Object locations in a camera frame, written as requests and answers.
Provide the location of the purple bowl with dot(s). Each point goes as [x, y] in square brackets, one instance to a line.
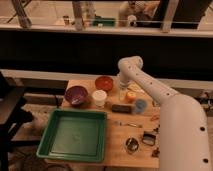
[76, 95]

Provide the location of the pile of brown nuts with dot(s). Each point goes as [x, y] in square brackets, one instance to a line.
[155, 153]

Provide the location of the black rectangular block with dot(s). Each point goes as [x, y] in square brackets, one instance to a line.
[121, 108]

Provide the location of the small metal cup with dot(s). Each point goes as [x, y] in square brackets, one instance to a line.
[131, 145]

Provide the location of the white cup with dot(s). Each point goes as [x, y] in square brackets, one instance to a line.
[99, 97]

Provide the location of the red bowl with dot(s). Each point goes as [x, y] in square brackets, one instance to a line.
[104, 83]

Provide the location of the orange carrot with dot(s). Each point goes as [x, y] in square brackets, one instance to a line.
[155, 117]

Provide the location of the green plastic tray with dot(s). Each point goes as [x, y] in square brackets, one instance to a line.
[74, 135]

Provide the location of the black side table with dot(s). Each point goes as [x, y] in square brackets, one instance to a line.
[12, 117]

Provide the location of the orange fruit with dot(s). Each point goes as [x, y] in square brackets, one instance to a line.
[130, 96]

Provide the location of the yellow banana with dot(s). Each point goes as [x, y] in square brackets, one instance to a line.
[134, 87]

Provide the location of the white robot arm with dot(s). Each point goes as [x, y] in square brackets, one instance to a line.
[183, 135]

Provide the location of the silver fork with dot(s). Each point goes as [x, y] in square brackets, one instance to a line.
[127, 124]

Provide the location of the square metal cutter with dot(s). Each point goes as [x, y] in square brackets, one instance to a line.
[149, 138]

